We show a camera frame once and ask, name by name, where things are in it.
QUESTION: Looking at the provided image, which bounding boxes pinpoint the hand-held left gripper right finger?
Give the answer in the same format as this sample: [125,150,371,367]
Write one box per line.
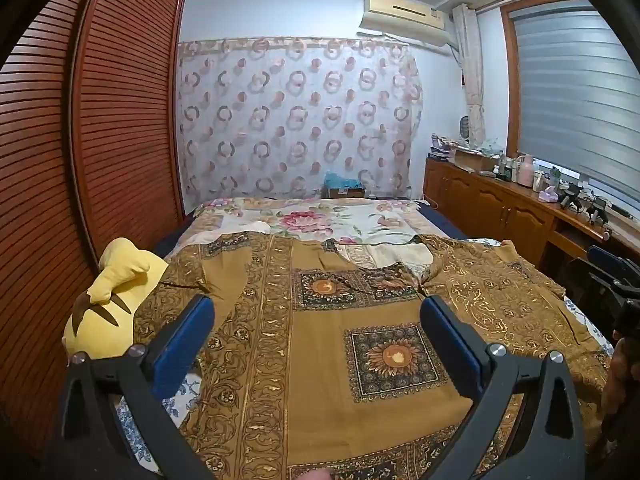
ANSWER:
[419,295,588,480]

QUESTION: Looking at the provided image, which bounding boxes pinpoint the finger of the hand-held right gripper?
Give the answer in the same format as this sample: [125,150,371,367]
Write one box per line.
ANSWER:
[589,271,640,307]
[587,245,640,281]

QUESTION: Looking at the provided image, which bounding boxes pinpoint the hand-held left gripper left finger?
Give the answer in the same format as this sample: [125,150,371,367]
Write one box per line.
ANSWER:
[45,294,216,480]

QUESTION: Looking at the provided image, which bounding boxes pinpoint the white blue floral cloth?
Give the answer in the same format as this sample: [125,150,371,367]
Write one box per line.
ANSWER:
[115,292,615,478]

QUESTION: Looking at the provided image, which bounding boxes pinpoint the golden brown patterned shirt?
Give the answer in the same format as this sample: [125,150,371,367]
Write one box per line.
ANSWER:
[132,230,613,480]

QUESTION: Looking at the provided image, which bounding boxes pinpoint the person's right hand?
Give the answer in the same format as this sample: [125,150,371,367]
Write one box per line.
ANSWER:
[601,337,640,455]

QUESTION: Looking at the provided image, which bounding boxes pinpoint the yellow plush toy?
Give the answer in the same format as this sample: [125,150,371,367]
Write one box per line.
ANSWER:
[61,237,170,361]

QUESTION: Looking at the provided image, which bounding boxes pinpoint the pink thermos jug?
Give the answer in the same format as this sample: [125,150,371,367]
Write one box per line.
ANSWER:
[515,154,535,189]

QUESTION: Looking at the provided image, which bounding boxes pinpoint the wooden cabinet desk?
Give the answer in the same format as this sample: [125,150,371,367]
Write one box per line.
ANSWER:
[424,156,640,281]

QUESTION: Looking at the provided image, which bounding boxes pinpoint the grey window blind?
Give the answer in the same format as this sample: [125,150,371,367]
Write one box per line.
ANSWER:
[512,7,640,202]

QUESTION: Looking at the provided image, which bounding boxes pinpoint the open cardboard box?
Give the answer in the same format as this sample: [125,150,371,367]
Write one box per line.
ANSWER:
[452,147,501,173]

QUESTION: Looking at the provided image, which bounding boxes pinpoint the pink floral blanket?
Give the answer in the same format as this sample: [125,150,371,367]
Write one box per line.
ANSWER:
[192,196,436,261]

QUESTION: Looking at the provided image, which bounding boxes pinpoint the stack of papers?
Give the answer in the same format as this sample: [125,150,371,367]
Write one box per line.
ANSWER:
[429,134,457,162]

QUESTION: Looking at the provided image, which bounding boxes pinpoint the wooden louvered wardrobe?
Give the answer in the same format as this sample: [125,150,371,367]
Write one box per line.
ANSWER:
[0,0,190,461]

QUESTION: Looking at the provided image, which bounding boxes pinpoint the cream window curtain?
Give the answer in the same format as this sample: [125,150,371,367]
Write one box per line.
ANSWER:
[452,4,487,148]

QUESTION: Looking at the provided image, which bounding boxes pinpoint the beige air conditioner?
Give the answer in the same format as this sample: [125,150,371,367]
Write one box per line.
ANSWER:
[357,0,448,47]

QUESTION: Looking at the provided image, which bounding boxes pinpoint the wooden window frame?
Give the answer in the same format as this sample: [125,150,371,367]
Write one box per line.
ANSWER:
[500,0,601,163]

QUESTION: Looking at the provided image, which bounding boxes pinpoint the sheer ring patterned curtain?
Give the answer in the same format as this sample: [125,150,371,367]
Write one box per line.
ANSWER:
[177,37,425,201]

